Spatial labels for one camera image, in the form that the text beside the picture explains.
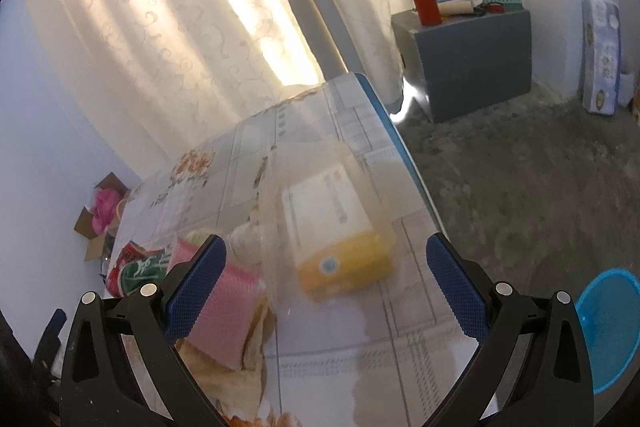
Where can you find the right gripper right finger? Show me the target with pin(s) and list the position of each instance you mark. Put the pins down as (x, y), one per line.
(554, 384)

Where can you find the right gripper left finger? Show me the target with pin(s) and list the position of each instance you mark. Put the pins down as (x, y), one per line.
(98, 386)

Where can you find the beige paper napkin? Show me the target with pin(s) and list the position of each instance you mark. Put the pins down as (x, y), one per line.
(238, 394)

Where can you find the blue plastic trash basin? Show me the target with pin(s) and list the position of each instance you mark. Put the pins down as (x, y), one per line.
(608, 311)

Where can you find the red green snack wrapper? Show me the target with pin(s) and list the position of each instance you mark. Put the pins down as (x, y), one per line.
(135, 266)

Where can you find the pink sponge cloth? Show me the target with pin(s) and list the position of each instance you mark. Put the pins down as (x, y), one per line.
(229, 318)

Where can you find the brown cardboard box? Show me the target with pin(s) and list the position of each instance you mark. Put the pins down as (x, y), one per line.
(99, 246)

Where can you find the pink plastic bag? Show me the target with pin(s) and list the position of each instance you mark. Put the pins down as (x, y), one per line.
(105, 210)

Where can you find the yellow white carton box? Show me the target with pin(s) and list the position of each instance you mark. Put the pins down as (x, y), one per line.
(341, 238)

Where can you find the clear plastic container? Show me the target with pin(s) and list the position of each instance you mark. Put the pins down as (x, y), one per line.
(286, 163)

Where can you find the floral tablecloth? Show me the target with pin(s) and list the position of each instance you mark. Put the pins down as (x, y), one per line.
(326, 314)

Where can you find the dark grey cabinet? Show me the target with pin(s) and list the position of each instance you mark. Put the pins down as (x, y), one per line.
(467, 62)

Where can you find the left lace curtain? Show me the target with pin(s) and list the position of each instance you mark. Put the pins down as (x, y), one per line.
(157, 77)

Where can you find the tissue roll multipack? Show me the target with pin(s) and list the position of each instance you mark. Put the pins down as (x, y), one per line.
(602, 52)

